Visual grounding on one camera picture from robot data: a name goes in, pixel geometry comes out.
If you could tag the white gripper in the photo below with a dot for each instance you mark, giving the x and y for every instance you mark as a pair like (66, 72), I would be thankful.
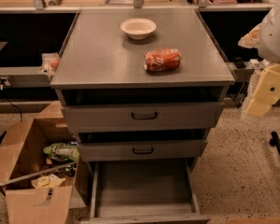
(276, 37)

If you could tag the red coke can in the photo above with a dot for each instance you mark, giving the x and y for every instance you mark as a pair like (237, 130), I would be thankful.
(162, 59)

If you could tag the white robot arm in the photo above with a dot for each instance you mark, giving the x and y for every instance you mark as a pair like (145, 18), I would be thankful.
(264, 85)

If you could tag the grey drawer cabinet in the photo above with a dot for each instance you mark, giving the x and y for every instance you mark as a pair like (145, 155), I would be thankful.
(101, 65)

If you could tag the grey top drawer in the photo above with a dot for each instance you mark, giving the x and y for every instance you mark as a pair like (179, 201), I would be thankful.
(141, 117)

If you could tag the grey open bottom drawer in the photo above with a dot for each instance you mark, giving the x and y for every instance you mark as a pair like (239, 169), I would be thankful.
(144, 192)

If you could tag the grey middle drawer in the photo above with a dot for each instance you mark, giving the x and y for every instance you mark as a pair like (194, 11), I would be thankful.
(149, 150)

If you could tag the white paper bowl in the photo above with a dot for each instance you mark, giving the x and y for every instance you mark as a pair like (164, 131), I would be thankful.
(138, 28)

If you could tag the clear plastic container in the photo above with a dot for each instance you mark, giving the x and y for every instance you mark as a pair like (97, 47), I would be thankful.
(50, 62)

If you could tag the green snack bag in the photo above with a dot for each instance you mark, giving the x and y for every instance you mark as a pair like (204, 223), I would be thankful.
(62, 152)

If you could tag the yellow snack packet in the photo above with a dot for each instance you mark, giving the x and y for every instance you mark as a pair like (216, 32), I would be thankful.
(47, 181)

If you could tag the brown cardboard box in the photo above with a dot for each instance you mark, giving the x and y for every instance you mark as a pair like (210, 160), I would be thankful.
(21, 153)

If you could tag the grey metal rod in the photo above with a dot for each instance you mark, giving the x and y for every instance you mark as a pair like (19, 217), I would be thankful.
(24, 177)

